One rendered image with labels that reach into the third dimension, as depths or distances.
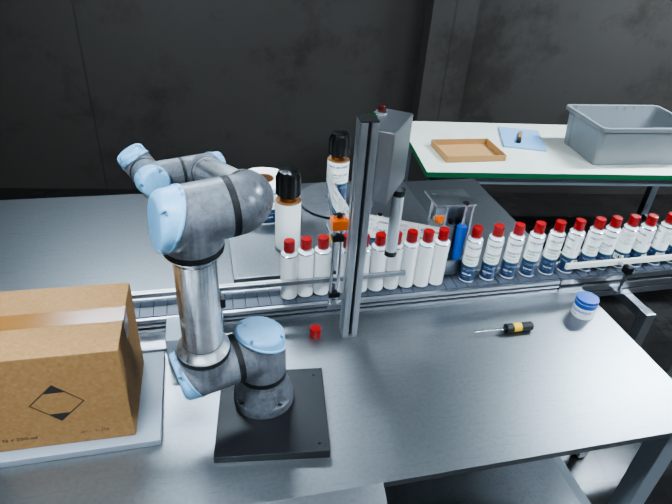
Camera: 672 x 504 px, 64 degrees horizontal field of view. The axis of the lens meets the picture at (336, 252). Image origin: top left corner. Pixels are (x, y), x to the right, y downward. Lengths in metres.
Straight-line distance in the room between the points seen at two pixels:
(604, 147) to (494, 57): 1.28
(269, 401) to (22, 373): 0.53
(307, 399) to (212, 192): 0.66
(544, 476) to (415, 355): 0.83
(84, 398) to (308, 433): 0.51
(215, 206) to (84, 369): 0.49
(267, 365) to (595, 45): 3.70
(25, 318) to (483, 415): 1.12
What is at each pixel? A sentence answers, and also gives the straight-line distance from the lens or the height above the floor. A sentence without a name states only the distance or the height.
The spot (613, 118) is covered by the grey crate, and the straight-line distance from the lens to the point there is 3.68.
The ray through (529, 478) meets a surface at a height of 0.22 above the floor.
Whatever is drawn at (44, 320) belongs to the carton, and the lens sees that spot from 1.35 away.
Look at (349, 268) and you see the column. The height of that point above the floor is 1.08.
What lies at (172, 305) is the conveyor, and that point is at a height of 0.88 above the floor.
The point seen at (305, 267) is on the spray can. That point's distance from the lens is 1.63.
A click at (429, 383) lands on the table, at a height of 0.83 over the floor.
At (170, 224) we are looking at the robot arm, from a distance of 0.96.
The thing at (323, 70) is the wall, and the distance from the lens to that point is 3.96.
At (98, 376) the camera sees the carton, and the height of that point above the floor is 1.05.
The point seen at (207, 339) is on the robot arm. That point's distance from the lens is 1.17.
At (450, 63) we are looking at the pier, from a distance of 3.94.
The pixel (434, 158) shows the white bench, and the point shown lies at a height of 0.80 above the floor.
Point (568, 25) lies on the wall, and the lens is 4.37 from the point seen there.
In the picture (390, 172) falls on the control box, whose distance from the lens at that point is 1.35.
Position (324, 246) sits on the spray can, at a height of 1.06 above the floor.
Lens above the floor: 1.93
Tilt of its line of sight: 33 degrees down
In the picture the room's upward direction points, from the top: 4 degrees clockwise
